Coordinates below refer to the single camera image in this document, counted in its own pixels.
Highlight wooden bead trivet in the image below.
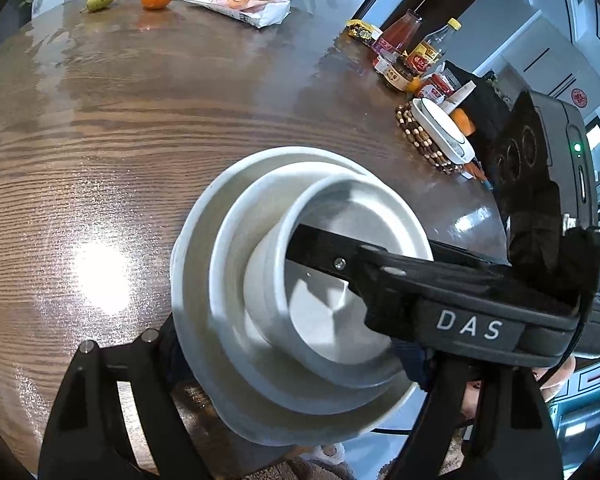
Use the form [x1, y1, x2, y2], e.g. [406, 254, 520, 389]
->
[394, 101, 473, 176]

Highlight medium white bowl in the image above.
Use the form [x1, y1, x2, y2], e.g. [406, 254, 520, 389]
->
[209, 161, 431, 416]

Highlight yellow snack packet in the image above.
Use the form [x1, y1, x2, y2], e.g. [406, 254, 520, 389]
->
[346, 19, 383, 48]

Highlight yellow cap vinegar bottle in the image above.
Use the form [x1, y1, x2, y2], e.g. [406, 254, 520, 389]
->
[405, 17, 462, 68]

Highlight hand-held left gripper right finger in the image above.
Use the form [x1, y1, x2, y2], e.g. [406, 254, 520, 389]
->
[394, 341, 565, 480]

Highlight small mandarin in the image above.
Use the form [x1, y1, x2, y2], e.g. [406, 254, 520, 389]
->
[450, 108, 476, 137]

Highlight red label jar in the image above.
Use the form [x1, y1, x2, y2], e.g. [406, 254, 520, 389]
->
[414, 67, 463, 106]

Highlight white oval dish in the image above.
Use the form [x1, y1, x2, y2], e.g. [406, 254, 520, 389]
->
[411, 98, 477, 163]

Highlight brown sauce jar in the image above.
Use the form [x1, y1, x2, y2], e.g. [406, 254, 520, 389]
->
[382, 60, 421, 92]

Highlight large grey bowl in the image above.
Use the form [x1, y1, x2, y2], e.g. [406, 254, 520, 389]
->
[169, 146, 433, 447]

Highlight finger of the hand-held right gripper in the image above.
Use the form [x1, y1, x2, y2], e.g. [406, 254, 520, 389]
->
[286, 222, 416, 323]

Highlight white tube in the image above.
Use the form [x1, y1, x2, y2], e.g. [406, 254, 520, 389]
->
[442, 80, 478, 113]

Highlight person's right hand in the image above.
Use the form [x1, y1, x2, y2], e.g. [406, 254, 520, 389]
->
[532, 355, 577, 396]

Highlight orange wrapper packets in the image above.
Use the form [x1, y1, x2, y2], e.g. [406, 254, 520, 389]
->
[462, 157, 496, 191]

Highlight red sauce bottle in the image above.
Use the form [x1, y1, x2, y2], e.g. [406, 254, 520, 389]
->
[371, 8, 423, 58]

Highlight white snack bag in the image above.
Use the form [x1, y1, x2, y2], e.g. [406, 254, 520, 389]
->
[172, 0, 292, 29]

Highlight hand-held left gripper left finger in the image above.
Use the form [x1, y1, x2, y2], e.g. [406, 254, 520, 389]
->
[39, 317, 216, 480]

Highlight small tall white bowl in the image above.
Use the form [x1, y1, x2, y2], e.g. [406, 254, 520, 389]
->
[243, 174, 435, 388]

